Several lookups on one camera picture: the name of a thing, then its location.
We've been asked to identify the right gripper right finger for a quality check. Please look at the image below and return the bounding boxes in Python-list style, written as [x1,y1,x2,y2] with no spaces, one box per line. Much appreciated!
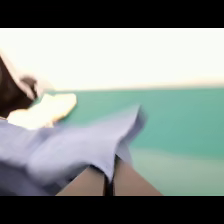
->
[112,155,163,196]

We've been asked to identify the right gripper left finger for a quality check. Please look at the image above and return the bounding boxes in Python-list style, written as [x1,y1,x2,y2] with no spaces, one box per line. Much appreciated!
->
[56,165,109,196]

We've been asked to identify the purple shirt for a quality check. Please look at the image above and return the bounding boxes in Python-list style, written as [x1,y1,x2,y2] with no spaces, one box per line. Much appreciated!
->
[0,104,148,196]

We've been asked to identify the cream garment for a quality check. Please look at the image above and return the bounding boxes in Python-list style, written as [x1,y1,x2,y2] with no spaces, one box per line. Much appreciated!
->
[6,92,78,131]

